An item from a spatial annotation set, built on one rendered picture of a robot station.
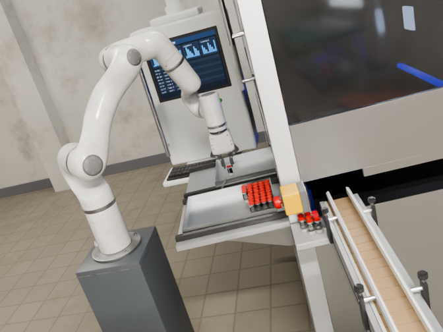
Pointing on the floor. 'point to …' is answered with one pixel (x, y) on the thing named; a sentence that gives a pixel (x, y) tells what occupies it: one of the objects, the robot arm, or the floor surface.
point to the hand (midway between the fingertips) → (227, 163)
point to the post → (281, 145)
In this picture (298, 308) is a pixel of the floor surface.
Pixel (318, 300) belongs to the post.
